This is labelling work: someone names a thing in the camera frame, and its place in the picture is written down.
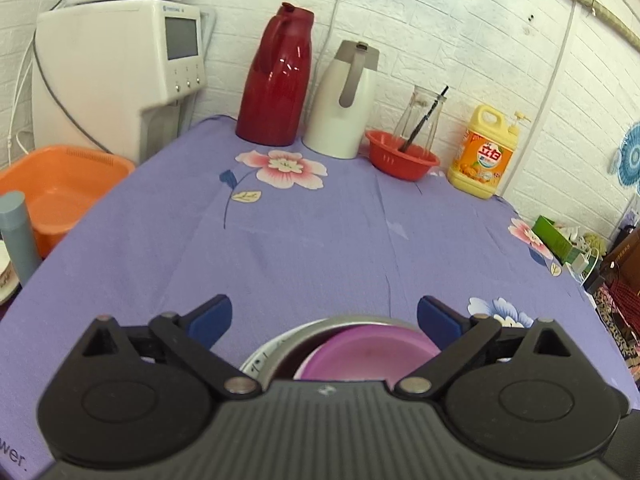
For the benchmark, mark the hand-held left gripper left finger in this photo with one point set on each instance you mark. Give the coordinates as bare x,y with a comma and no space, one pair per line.
212,320

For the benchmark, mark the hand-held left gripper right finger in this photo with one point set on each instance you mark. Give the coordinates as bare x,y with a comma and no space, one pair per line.
435,317

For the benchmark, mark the white floral plate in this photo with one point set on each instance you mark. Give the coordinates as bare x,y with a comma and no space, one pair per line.
252,365

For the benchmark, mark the purple plastic bowl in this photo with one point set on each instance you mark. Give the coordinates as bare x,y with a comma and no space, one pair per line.
365,355

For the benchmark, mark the stainless steel bowl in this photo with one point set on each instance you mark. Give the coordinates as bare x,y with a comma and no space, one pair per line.
295,341

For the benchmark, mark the red bowl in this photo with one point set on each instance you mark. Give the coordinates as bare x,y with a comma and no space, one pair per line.
295,365

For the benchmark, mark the purple floral tablecloth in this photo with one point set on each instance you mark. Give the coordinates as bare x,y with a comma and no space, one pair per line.
300,240

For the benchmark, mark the green tissue box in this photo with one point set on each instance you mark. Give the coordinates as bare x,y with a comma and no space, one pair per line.
550,237

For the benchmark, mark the white charger plug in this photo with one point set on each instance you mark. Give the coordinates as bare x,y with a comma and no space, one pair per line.
580,261

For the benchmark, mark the red plastic basket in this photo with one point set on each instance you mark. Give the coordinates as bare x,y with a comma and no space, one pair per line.
400,165

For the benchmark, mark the yellow detergent bottle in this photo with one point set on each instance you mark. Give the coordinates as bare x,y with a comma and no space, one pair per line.
480,165

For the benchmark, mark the red patterned cloth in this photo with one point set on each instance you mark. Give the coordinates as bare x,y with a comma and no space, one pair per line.
625,320

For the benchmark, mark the black bottle brush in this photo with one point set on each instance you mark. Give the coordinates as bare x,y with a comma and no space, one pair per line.
422,120

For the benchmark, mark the brown box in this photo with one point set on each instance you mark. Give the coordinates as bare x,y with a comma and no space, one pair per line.
625,260

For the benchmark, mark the orange plastic basin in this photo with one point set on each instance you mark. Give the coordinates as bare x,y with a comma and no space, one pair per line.
60,185

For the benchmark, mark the clear glass bottle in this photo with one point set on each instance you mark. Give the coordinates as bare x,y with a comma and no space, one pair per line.
417,110

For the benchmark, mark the grey-blue cylinder bottle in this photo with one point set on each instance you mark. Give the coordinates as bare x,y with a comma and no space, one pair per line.
20,240

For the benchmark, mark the white ceramic cup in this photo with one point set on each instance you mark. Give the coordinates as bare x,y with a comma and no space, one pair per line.
7,275

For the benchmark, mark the white thermos jug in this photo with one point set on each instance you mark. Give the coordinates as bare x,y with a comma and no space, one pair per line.
335,120

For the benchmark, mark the red thermos jug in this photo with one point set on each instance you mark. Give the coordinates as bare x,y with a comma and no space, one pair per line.
275,90

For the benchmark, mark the white water dispenser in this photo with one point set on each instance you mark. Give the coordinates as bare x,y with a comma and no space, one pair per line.
100,75

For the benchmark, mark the bamboo pole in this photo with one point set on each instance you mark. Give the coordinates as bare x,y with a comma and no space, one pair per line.
600,10

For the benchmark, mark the blue fan wall decoration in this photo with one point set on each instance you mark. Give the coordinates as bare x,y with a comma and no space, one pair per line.
631,155

